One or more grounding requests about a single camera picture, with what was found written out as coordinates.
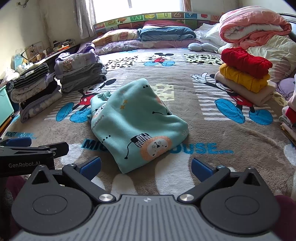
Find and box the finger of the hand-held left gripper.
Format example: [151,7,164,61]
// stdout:
[0,137,32,147]
[38,142,69,159]

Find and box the blue folded blanket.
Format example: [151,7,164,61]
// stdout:
[137,25,197,42]

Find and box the teal lion print sweatshirt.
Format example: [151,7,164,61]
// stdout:
[87,78,189,174]

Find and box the orange patterned pillow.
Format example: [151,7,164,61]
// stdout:
[91,29,139,47]

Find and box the beige folded sweater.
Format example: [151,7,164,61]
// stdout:
[215,71,277,107]

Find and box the dark cluttered desk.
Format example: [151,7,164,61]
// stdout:
[14,39,82,70]

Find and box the pink folded quilt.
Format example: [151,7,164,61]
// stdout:
[218,6,292,48]

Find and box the yellow knit sweater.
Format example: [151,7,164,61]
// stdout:
[219,63,270,93]

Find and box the white curtain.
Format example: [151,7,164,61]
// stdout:
[76,0,97,39]

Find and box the window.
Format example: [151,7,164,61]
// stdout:
[94,0,186,25]

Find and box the stack of striped dark clothes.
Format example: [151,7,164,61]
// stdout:
[10,62,62,124]

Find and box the teal storage box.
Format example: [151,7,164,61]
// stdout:
[0,89,15,128]

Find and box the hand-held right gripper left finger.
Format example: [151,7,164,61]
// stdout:
[31,156,116,203]

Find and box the cartoon mouse printed blanket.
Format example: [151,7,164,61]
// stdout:
[0,45,296,204]

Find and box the stack of purple grey clothes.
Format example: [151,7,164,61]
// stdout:
[54,44,108,93]

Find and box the light blue plush toy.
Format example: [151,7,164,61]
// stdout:
[187,42,219,52]

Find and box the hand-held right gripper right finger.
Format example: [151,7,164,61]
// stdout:
[178,158,265,203]

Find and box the person's maroon trouser leg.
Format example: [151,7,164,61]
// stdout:
[274,195,296,235]
[4,176,29,204]

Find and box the plain purple pillow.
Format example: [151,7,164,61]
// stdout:
[277,77,296,100]

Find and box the red knit sweater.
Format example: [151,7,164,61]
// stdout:
[221,47,273,79]

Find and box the colourful picture foam mat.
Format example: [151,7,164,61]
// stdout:
[93,11,223,36]

